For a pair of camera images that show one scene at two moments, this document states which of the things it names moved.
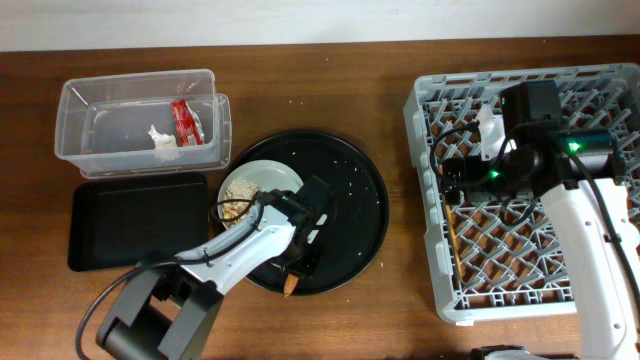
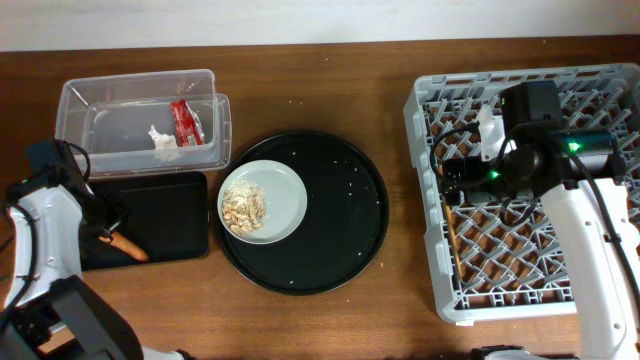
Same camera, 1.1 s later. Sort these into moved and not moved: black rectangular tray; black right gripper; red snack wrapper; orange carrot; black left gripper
Moved: orange carrot; black left gripper
Not moved: black rectangular tray; red snack wrapper; black right gripper
